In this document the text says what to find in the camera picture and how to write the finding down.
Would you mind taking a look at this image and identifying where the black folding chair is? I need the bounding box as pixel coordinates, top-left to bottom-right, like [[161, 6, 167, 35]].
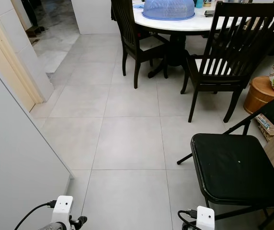
[[177, 93, 274, 230]]

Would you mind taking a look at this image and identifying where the dark wooden dining chair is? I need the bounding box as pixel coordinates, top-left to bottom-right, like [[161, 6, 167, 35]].
[[180, 2, 274, 123], [111, 0, 170, 89]]

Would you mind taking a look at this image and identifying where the round wooden stool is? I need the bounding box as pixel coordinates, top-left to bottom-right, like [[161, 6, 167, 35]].
[[243, 75, 274, 115]]

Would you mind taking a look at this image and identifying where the white round dining table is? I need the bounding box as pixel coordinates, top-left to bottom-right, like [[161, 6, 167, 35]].
[[132, 0, 274, 79]]

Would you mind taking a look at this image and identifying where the blue mesh food cover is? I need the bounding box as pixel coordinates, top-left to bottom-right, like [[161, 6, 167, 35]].
[[143, 0, 195, 21]]

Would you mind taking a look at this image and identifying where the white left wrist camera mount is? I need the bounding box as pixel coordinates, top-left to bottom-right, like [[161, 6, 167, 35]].
[[52, 195, 74, 226]]

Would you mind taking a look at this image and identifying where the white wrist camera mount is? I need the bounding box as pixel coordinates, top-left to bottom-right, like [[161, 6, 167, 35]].
[[196, 206, 215, 230], [52, 195, 74, 226]]

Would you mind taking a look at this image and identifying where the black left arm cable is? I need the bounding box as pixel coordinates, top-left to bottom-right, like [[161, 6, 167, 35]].
[[13, 200, 57, 230]]

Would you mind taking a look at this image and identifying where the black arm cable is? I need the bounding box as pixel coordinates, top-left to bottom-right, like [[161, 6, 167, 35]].
[[13, 200, 57, 230], [178, 209, 198, 230]]

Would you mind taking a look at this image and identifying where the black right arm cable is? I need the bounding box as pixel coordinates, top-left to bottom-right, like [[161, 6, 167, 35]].
[[178, 209, 198, 230]]

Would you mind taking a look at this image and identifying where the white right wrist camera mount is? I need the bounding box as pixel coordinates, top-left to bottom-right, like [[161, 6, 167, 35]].
[[196, 206, 215, 230]]

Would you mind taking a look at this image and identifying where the beige wooden door frame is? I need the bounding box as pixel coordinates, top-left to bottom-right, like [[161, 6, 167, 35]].
[[0, 0, 46, 112]]

